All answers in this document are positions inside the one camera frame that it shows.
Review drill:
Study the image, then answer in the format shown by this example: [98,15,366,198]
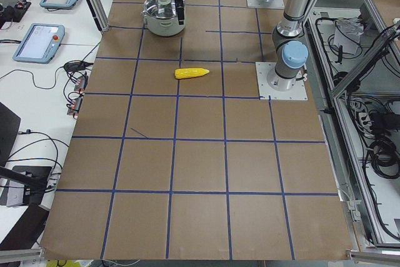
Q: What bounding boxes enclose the white crumpled paper bag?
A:
[333,18,364,54]

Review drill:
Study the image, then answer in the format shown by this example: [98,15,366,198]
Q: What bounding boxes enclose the black computer mouse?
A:
[63,61,93,73]

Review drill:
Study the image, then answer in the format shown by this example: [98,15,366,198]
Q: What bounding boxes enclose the black electronics board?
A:
[1,1,31,26]

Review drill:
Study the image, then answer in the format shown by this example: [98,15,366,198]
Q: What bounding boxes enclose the yellow corn cob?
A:
[174,68,210,79]

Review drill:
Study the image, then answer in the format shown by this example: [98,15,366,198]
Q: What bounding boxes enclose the small circuit board strip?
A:
[65,74,89,119]

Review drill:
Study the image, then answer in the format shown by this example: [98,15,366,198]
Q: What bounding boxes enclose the glass pot lid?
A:
[144,0,177,19]

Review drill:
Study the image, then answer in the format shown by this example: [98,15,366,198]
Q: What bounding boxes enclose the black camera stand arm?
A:
[0,166,47,189]

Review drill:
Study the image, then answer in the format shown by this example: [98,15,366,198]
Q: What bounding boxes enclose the pale green steel pot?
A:
[141,0,186,37]

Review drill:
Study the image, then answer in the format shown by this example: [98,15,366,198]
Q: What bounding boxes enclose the black cable bundle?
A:
[359,113,400,180]

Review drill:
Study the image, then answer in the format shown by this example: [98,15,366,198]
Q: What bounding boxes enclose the brown paper table mat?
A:
[41,0,352,260]

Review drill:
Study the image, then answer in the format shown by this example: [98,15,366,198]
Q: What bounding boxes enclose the grey box device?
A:
[1,188,43,207]

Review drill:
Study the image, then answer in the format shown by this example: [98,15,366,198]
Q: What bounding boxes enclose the lower blue teach pendant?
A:
[12,23,65,64]

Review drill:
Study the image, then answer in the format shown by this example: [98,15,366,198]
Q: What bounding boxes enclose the black laptop corner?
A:
[0,103,21,167]

